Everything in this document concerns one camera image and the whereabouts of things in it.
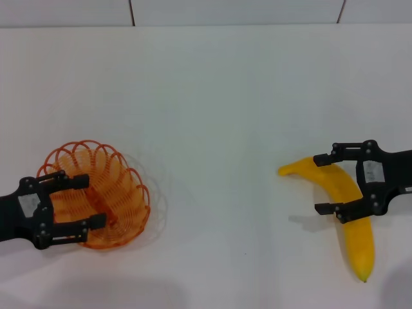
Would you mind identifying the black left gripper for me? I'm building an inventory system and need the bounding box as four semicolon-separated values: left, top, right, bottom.
0;170;108;250

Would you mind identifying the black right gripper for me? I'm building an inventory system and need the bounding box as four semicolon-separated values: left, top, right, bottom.
313;139;412;225

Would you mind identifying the orange wire basket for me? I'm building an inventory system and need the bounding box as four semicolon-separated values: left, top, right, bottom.
37;139;151;250

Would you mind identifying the yellow banana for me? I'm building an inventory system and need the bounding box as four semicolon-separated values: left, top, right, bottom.
278;156;377;283

